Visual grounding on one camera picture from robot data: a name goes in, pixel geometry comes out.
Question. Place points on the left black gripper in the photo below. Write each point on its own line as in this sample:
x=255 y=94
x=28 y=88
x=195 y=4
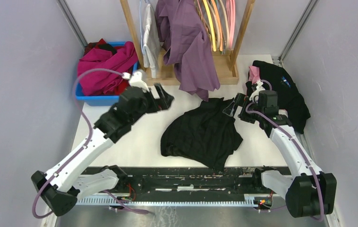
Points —
x=163 y=103

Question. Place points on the blue plastic bin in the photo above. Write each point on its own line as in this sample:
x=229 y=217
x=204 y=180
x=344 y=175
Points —
x=104 y=100

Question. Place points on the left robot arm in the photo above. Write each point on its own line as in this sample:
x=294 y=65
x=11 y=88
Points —
x=62 y=186

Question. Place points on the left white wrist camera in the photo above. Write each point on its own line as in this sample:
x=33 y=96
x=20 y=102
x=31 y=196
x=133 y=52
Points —
x=136 y=79

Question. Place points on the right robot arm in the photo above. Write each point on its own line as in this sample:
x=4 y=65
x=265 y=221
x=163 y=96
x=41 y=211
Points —
x=309 y=192

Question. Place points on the yellow hanger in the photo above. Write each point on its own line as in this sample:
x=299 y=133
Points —
x=211 y=24

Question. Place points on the pink garment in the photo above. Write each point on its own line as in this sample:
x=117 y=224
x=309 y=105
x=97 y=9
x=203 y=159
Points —
x=254 y=74

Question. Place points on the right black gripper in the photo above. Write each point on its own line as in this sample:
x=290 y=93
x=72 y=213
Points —
x=242 y=100

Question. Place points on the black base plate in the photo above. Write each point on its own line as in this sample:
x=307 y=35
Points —
x=188 y=184

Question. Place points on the black garment pile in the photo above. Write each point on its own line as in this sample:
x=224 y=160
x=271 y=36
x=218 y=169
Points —
x=289 y=97

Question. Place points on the purple garment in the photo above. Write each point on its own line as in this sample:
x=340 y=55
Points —
x=187 y=45

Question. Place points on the white skirt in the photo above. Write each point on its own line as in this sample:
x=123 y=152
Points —
x=150 y=43

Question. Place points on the wooden hanger rack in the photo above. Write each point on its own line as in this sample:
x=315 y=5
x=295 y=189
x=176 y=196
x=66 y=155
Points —
x=225 y=64

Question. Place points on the pink hanger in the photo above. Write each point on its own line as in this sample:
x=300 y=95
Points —
x=231 y=13

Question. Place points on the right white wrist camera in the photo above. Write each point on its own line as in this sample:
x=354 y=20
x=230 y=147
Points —
x=257 y=88

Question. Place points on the orange hanger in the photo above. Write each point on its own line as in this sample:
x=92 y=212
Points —
x=218 y=23

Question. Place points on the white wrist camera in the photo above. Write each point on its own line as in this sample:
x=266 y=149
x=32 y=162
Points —
x=257 y=88
x=136 y=79

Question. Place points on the magenta garment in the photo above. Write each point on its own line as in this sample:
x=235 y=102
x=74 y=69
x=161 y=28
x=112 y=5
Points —
x=104 y=69

